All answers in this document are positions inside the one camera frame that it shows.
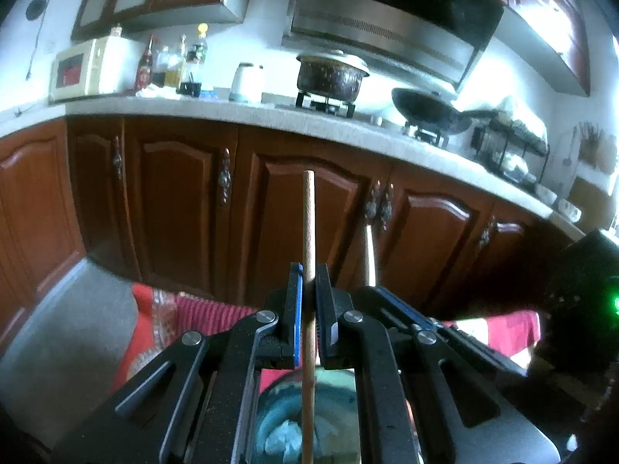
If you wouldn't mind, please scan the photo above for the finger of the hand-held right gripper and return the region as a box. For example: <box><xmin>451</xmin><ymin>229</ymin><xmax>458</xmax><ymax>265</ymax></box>
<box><xmin>355</xmin><ymin>285</ymin><xmax>439</xmax><ymax>333</ymax></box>
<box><xmin>436</xmin><ymin>321</ymin><xmax>528</xmax><ymax>379</ymax></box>

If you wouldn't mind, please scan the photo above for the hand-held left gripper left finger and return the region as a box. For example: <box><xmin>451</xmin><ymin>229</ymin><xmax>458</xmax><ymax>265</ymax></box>
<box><xmin>53</xmin><ymin>261</ymin><xmax>305</xmax><ymax>464</ymax></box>

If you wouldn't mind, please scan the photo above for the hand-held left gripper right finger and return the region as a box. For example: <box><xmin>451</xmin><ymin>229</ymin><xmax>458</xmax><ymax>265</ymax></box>
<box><xmin>314</xmin><ymin>263</ymin><xmax>562</xmax><ymax>464</ymax></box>

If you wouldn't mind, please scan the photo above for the wooden chopstick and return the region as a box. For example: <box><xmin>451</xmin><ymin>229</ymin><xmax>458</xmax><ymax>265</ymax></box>
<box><xmin>301</xmin><ymin>170</ymin><xmax>316</xmax><ymax>464</ymax></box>

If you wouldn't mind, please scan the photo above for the white cup with teal inside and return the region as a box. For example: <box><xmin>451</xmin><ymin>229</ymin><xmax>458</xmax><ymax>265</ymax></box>
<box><xmin>251</xmin><ymin>368</ymin><xmax>363</xmax><ymax>464</ymax></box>

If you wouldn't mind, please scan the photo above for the red patterned blanket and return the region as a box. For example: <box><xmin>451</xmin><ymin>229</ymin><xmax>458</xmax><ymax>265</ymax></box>
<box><xmin>111</xmin><ymin>283</ymin><xmax>542</xmax><ymax>397</ymax></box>

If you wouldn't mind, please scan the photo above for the hanging metal ladle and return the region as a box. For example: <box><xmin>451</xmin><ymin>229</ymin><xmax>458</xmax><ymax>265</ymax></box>
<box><xmin>560</xmin><ymin>128</ymin><xmax>579</xmax><ymax>168</ymax></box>

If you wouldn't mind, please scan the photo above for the black dish rack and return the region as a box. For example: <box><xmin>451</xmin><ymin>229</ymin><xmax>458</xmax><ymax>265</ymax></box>
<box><xmin>471</xmin><ymin>115</ymin><xmax>551</xmax><ymax>188</ymax></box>

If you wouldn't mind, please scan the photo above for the row of wooden cabinet doors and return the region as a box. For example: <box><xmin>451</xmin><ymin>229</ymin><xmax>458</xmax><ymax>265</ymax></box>
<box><xmin>0</xmin><ymin>115</ymin><xmax>581</xmax><ymax>349</ymax></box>

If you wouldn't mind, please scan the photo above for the black wok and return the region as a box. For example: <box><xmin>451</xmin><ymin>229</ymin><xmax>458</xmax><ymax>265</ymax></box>
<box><xmin>391</xmin><ymin>87</ymin><xmax>500</xmax><ymax>136</ymax></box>

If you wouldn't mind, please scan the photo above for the gas stove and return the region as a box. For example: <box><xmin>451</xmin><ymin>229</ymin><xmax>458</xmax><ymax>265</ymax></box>
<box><xmin>271</xmin><ymin>91</ymin><xmax>453</xmax><ymax>148</ymax></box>

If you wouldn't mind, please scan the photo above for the grey kitchen countertop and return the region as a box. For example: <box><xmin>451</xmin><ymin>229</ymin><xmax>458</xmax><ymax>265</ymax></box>
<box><xmin>0</xmin><ymin>94</ymin><xmax>587</xmax><ymax>243</ymax></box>

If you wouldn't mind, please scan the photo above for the white electric kettle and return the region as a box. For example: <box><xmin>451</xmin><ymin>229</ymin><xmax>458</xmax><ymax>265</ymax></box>
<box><xmin>228</xmin><ymin>62</ymin><xmax>266</xmax><ymax>104</ymax></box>

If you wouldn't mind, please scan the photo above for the dark cooking pot with lid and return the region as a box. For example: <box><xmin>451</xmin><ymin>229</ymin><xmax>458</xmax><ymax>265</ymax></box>
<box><xmin>295</xmin><ymin>49</ymin><xmax>371</xmax><ymax>104</ymax></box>

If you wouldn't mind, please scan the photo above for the white cloth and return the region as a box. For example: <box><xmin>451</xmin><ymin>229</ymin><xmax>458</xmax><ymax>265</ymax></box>
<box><xmin>134</xmin><ymin>84</ymin><xmax>181</xmax><ymax>99</ymax></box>

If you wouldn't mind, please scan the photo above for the cooking oil bottle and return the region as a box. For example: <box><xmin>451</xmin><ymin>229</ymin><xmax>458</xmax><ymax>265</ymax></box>
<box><xmin>166</xmin><ymin>35</ymin><xmax>189</xmax><ymax>89</ymax></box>

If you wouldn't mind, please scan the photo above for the dark sauce bottle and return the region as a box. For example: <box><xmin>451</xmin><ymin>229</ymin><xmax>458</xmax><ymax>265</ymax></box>
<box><xmin>154</xmin><ymin>46</ymin><xmax>170</xmax><ymax>88</ymax></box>

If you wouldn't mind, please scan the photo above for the steel range hood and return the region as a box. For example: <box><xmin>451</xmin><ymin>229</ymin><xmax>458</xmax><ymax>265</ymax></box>
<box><xmin>281</xmin><ymin>0</ymin><xmax>506</xmax><ymax>96</ymax></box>

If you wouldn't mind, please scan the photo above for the yellow cap bottle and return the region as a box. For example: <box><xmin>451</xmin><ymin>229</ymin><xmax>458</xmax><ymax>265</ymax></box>
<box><xmin>189</xmin><ymin>23</ymin><xmax>210</xmax><ymax>67</ymax></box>

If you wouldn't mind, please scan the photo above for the red label sauce bottle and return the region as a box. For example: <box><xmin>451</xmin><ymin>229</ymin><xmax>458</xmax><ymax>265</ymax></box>
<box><xmin>136</xmin><ymin>34</ymin><xmax>156</xmax><ymax>92</ymax></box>

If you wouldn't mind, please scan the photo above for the cream microwave oven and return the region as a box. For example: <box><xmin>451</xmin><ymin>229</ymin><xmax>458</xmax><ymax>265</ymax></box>
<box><xmin>50</xmin><ymin>38</ymin><xmax>132</xmax><ymax>105</ymax></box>

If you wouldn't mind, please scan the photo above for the wall chopstick holder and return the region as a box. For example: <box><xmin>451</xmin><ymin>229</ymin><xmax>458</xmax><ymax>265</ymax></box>
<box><xmin>577</xmin><ymin>122</ymin><xmax>606</xmax><ymax>164</ymax></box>

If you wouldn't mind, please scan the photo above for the round black wall fixture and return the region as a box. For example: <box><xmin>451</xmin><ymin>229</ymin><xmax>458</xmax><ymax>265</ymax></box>
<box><xmin>24</xmin><ymin>0</ymin><xmax>55</xmax><ymax>80</ymax></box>

